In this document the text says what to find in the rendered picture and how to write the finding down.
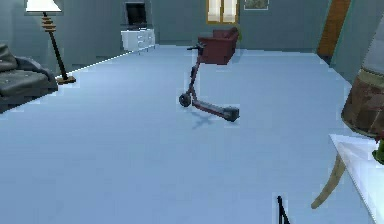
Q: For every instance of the dark red armchair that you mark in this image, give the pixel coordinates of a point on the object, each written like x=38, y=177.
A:
x=218, y=46

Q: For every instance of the red and grey kick scooter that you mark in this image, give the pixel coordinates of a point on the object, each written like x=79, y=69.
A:
x=196, y=83

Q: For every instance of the white chest of drawers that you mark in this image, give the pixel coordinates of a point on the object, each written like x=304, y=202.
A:
x=138, y=38

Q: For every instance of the yellow framed window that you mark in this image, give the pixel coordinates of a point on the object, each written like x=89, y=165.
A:
x=222, y=10

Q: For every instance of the black television set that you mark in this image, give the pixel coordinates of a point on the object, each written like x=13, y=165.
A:
x=136, y=14

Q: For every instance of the thin black stand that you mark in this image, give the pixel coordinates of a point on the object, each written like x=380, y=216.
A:
x=282, y=211

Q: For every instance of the floor lamp with white shade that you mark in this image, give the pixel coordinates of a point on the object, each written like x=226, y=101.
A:
x=54, y=46

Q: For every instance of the orange wooden room door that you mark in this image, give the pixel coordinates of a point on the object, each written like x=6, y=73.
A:
x=333, y=28

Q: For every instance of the dark grey sofa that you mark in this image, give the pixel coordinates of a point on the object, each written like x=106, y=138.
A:
x=20, y=81

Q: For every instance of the white table with tan legs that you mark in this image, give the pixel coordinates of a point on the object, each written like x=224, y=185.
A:
x=361, y=166

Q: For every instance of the green and red plant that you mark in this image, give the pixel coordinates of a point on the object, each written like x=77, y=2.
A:
x=380, y=151

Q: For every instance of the white framed wall picture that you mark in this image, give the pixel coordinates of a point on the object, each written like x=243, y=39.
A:
x=256, y=4

